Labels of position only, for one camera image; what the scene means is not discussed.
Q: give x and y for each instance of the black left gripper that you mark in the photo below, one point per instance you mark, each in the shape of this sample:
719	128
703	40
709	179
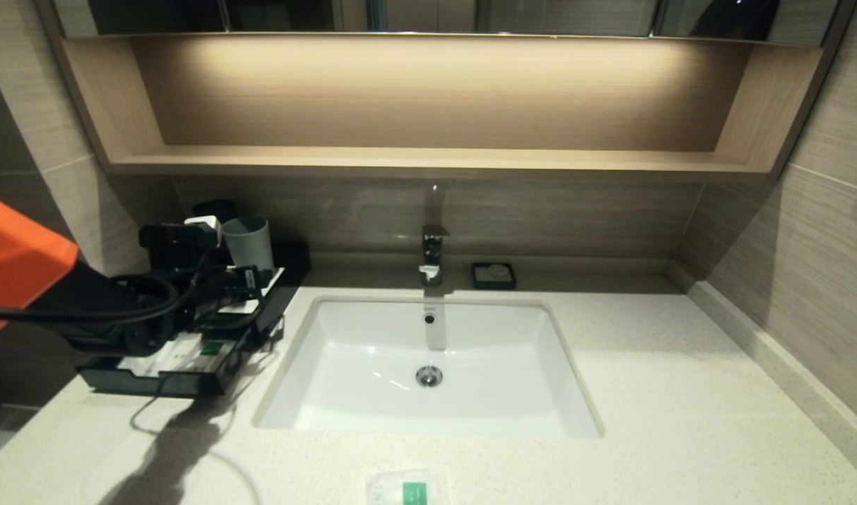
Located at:
197	294

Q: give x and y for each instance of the grey plastic cup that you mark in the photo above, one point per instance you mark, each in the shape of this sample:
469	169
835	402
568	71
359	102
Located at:
250	242

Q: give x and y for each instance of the black drawer amenity box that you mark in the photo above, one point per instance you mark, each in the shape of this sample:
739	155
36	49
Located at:
183	386

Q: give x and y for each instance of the toothbrush packet with green label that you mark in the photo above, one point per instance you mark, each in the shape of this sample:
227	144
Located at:
148	363

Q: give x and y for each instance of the packet with green square label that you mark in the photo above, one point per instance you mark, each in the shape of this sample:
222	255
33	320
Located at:
407	489

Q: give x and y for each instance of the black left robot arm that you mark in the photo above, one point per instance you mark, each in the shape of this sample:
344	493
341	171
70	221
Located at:
22	259

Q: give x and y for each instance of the white board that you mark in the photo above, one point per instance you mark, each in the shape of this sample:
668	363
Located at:
243	306

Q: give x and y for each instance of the black cylindrical cup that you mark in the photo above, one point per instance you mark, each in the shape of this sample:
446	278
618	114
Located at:
214	208

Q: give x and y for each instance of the vanity kit packet green label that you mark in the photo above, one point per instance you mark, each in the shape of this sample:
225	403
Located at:
214	354

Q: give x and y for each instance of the comb packet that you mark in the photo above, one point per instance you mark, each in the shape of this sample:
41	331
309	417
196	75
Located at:
190	351

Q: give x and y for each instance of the chrome faucet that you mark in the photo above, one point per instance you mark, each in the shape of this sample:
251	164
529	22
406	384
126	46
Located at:
433	252

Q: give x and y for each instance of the chrome sink drain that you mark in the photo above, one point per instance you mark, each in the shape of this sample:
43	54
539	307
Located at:
429	376

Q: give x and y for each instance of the black soap dish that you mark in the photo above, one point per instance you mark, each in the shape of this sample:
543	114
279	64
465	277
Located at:
479	282

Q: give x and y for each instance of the small round soap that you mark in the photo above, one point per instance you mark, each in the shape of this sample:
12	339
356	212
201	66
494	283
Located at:
498	271

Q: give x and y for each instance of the white sink basin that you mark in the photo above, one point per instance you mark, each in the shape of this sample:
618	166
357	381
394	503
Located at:
491	365

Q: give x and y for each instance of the mirror cabinet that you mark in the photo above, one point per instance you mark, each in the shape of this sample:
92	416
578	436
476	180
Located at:
541	17

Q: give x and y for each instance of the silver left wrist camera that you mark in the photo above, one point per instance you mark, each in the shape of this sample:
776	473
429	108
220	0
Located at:
204	228

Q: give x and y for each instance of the wooden wall shelf niche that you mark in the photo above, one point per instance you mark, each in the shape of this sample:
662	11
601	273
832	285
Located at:
428	160

